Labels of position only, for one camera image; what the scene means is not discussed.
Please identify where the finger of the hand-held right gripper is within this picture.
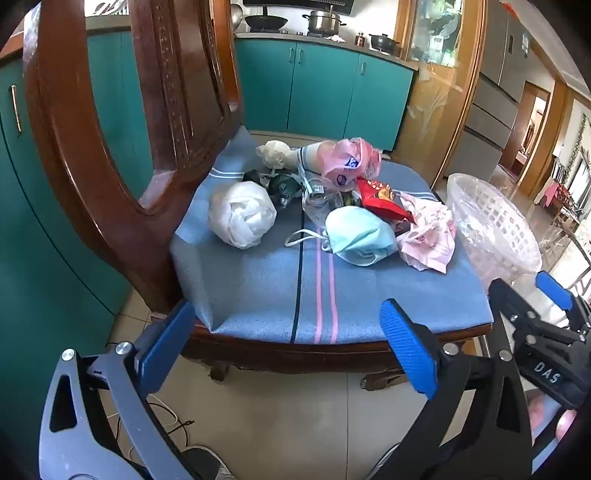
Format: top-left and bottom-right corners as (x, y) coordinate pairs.
(488, 278), (537, 325)
(534, 271), (579, 320)

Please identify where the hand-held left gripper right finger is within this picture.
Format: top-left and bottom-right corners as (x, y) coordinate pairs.
(369, 298), (535, 480)

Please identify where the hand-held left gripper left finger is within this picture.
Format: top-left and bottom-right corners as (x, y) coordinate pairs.
(38, 300), (204, 480)

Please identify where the white plastic basket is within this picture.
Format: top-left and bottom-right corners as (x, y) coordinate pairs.
(446, 172), (542, 285)

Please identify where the pink white printed bag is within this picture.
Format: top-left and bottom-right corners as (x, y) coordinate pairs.
(396, 192), (457, 274)

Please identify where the blue face mask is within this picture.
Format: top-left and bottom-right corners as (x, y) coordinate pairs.
(285, 206), (399, 268)

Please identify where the red snack packet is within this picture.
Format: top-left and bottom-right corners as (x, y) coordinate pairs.
(355, 177), (417, 225)

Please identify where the white plastic bag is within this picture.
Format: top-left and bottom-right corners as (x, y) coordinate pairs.
(208, 181), (278, 250)

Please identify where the clear plastic wrapper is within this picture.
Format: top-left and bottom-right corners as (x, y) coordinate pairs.
(302, 184), (357, 228)

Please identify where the dark wrapper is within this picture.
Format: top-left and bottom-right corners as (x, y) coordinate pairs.
(242, 169), (274, 191)

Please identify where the pink plastic bag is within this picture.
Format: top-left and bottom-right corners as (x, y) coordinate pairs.
(318, 137), (383, 191)

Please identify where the teal cloth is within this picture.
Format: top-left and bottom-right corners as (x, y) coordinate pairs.
(268, 172), (308, 211)

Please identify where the cream tissue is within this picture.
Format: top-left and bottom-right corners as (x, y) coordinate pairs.
(256, 140), (296, 171)

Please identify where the person's right hand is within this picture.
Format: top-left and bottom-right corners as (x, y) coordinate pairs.
(527, 390), (579, 444)

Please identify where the blue striped seat cushion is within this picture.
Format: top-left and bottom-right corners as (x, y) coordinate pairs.
(169, 126), (491, 346)

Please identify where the green garland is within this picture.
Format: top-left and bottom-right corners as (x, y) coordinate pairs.
(560, 114), (588, 186)

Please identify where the grey refrigerator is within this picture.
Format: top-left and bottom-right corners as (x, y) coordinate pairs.
(445, 0), (533, 182)

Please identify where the wooden framed glass door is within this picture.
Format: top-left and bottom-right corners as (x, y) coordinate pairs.
(392, 0), (486, 186)

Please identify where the carved wooden chair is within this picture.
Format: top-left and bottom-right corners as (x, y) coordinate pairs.
(23, 0), (493, 389)

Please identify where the black lidded pot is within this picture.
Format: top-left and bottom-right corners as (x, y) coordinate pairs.
(368, 32), (402, 53)

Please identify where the steel cooking pot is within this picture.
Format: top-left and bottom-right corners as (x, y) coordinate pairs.
(302, 8), (347, 36)

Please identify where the black wok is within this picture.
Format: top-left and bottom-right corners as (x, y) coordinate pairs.
(244, 14), (288, 32)

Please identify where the black range hood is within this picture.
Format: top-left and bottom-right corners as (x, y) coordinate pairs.
(242, 0), (354, 8)

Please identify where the white floor cable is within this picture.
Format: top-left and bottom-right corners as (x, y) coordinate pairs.
(147, 396), (186, 431)

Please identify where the wooden door frame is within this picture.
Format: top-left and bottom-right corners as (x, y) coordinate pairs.
(500, 80), (553, 186)

